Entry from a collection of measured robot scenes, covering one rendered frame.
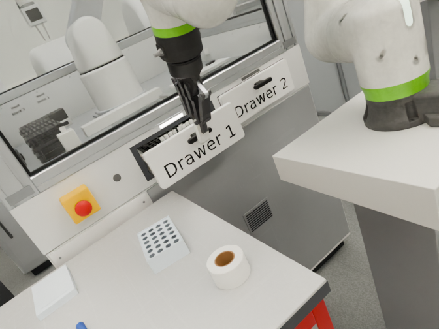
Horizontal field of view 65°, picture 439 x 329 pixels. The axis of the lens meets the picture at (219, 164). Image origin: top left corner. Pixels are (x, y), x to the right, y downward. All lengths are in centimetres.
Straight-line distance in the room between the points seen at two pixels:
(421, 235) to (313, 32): 50
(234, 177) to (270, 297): 63
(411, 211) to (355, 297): 94
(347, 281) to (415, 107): 99
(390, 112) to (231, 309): 48
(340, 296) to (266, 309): 100
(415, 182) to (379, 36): 27
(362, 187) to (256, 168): 60
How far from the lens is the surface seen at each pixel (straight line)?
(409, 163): 66
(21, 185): 95
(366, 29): 72
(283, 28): 126
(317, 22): 85
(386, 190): 64
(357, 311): 151
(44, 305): 87
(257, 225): 127
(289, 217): 138
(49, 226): 99
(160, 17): 70
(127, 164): 99
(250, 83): 114
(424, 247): 89
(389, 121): 77
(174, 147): 90
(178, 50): 72
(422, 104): 76
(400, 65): 73
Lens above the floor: 119
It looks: 24 degrees down
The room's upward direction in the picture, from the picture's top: 24 degrees counter-clockwise
